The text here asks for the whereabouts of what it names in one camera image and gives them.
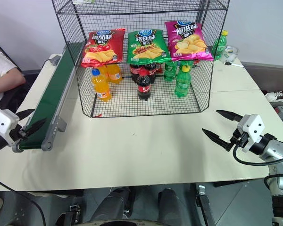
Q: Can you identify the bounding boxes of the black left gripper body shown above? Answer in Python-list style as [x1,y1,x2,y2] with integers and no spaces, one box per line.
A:
[9,125,29,145]

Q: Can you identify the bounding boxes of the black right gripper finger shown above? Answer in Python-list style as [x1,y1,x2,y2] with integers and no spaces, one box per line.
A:
[216,109,243,123]
[201,128,233,152]

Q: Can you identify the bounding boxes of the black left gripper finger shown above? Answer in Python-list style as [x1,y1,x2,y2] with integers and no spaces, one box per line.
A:
[15,108,36,120]
[23,117,48,140]

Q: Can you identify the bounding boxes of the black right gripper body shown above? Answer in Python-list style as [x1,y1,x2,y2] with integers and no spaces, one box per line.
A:
[228,129,250,149]

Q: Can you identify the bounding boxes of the person in white shirt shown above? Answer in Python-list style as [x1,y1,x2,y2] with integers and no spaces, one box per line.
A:
[0,48,27,109]

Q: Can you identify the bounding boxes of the white and brown sneaker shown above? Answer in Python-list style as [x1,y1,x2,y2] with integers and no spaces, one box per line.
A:
[265,90,283,102]

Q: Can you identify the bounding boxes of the white marker pen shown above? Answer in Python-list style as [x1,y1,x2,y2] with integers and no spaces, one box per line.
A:
[223,61,245,69]

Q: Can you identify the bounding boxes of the green soda bottle yellow cap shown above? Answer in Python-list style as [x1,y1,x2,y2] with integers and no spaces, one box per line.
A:
[211,30,230,61]
[163,60,179,82]
[174,65,192,98]

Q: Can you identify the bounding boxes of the orange soda bottle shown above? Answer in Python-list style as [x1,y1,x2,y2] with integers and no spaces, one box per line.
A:
[98,65,109,83]
[91,68,113,102]
[107,64,123,84]

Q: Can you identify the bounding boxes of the dark rounded robot leg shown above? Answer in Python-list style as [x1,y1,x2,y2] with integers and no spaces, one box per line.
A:
[91,186,133,224]
[156,188,178,224]

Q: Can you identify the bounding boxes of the purple potato chip bag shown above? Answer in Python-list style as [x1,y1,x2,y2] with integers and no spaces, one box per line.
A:
[164,20,214,62]

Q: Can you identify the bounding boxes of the cola bottle red label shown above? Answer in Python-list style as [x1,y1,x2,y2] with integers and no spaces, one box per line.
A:
[130,63,144,83]
[143,62,158,84]
[135,69,152,102]

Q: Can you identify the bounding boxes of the red potato chip bag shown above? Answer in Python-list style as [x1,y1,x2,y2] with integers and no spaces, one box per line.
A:
[81,28,126,68]

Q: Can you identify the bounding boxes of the green potato chip bag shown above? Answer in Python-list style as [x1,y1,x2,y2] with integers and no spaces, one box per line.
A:
[126,28,172,65]

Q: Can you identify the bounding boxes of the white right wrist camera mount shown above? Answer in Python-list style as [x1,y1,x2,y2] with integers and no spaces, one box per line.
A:
[236,113,266,154]

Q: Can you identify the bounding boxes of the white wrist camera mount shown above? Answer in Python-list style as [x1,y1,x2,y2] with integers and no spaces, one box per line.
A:
[236,113,266,154]
[0,108,21,148]

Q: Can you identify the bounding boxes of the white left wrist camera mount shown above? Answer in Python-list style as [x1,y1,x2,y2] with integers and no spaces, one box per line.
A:
[0,108,21,148]

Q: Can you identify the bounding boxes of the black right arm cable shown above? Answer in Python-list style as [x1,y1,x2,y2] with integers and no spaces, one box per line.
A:
[233,144,283,189]

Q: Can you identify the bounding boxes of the green conveyor belt grey frame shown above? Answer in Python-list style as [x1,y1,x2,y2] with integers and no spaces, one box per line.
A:
[11,42,83,153]

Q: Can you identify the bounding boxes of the black floor cable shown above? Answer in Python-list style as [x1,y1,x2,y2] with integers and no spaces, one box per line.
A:
[0,175,47,226]

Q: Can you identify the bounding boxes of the metal table leg bracket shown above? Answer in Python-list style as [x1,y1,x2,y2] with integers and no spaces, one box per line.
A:
[195,185,216,226]

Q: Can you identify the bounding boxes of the black table frame bracket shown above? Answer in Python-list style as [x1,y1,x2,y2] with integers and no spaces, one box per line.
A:
[58,203,83,226]

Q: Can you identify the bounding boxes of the black wire mesh shelf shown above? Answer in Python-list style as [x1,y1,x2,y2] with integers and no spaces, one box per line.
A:
[51,0,231,119]

